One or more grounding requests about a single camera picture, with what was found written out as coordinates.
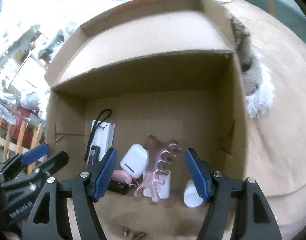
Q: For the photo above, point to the brown cardboard box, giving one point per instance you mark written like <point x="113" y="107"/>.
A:
<point x="166" y="68"/>

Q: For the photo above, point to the black device with strap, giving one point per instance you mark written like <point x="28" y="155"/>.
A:
<point x="102" y="117"/>

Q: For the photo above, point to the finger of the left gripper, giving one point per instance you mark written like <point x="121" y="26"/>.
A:
<point x="39" y="175"/>
<point x="34" y="152"/>

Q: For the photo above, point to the white remote control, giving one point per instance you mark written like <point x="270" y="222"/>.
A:
<point x="102" y="140"/>

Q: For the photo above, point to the white earbuds charging case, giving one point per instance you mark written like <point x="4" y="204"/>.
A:
<point x="135" y="161"/>

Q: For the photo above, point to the white rectangular container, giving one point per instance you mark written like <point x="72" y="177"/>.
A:
<point x="162" y="190"/>

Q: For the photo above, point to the white round jar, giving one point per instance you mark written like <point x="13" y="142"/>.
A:
<point x="191" y="197"/>

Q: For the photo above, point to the wooden chair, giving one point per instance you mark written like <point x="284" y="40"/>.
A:
<point x="18" y="138"/>

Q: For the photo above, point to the pink oval object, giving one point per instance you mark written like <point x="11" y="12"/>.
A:
<point x="122" y="176"/>

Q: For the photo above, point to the teal cushion with orange stripe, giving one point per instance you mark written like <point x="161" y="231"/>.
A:
<point x="285" y="13"/>

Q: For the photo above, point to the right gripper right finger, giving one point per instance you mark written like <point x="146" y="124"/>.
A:
<point x="254" y="218"/>

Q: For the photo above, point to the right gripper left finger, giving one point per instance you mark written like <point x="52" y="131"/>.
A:
<point x="49" y="217"/>

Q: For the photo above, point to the white fluffy patterned blanket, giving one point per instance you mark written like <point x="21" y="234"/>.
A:
<point x="257" y="81"/>

